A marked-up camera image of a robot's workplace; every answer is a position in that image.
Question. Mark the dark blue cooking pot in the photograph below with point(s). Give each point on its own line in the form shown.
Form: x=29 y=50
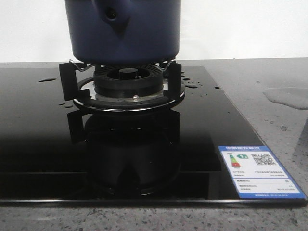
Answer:
x=124 y=31

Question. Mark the black pot support grate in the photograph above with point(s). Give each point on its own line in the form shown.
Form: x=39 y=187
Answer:
x=78 y=85

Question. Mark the black round gas burner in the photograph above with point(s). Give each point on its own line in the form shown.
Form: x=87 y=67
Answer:
x=127 y=81

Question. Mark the black glass gas stove top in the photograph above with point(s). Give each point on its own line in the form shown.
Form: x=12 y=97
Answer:
x=52 y=153

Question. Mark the blue white energy label sticker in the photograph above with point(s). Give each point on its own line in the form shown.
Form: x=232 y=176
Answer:
x=257 y=173

